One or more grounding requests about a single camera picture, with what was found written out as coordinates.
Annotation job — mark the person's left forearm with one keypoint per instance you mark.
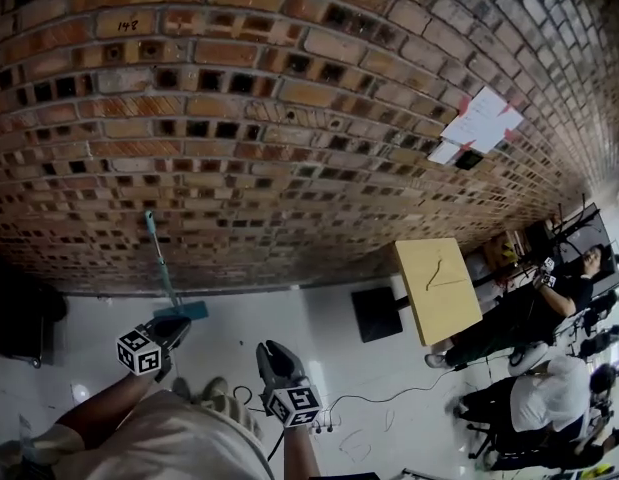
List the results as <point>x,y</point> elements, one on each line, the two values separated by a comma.
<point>104,408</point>

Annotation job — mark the person's right shoe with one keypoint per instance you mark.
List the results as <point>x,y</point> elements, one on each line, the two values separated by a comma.
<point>214,388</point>

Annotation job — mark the brown cardboard box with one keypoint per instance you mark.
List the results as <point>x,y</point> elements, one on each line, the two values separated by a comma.
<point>503,252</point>

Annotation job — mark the yellow wooden table top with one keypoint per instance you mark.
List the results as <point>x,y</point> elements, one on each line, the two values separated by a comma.
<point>441,308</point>

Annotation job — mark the white power strip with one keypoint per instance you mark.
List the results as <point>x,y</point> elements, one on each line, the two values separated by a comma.
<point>325,425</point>

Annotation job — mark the small white paper sheet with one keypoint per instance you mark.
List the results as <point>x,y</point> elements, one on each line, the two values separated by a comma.
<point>443,152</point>

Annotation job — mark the black coat rack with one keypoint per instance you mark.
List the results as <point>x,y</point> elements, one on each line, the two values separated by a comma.
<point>571,225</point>

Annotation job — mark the person's left shoe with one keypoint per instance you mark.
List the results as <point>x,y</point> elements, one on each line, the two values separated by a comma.
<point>180,389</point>

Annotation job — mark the person's beige shirt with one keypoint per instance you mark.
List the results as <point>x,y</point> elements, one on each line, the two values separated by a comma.
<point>154,443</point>

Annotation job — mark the black wall switch box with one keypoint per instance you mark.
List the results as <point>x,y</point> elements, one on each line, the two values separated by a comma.
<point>469,160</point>

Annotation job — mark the large white paper sheet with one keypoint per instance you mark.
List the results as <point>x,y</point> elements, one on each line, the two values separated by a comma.
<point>481,120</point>

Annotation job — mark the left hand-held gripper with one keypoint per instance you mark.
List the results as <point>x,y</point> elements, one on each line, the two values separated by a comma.
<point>139,352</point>

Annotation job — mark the person's shoe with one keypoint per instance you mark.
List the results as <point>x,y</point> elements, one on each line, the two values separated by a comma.
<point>180,389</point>
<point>214,388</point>

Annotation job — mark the black table base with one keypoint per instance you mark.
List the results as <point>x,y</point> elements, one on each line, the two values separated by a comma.
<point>376,315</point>

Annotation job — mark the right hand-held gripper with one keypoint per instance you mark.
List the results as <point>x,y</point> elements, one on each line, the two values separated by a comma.
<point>294,405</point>

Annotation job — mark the teal mop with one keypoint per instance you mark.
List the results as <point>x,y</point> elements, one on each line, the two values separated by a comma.
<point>186,310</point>

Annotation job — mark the black wheeled cart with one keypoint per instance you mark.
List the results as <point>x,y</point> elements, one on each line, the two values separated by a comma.
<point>19,318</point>

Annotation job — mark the person's right forearm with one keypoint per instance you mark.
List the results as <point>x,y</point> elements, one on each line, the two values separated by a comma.
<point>300,455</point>

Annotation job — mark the grey metal railing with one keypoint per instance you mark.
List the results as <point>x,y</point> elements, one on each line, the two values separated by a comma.
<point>419,474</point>

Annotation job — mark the person's beige trousers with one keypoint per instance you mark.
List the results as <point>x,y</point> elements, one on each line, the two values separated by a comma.
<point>234,408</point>

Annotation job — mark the red tape strip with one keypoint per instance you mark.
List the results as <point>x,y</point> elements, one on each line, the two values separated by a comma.
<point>511,134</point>
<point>469,144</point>
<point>465,105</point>
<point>504,109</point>

